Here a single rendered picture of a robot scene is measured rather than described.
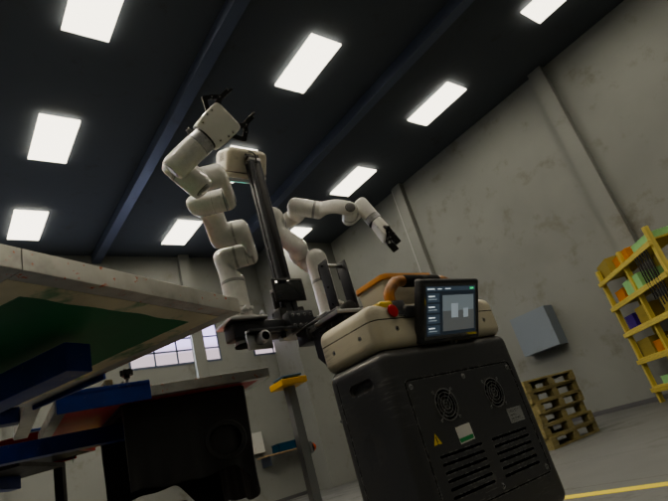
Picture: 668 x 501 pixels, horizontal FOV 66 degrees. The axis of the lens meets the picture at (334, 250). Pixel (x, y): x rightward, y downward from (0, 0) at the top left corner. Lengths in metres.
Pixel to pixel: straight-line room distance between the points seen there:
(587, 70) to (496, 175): 2.72
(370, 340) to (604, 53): 10.58
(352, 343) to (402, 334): 0.13
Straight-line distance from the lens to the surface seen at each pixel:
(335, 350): 1.44
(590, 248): 10.99
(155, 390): 2.02
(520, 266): 11.69
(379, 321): 1.34
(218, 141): 1.51
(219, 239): 1.99
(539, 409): 6.88
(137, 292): 1.04
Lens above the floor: 0.57
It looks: 22 degrees up
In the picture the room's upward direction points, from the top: 17 degrees counter-clockwise
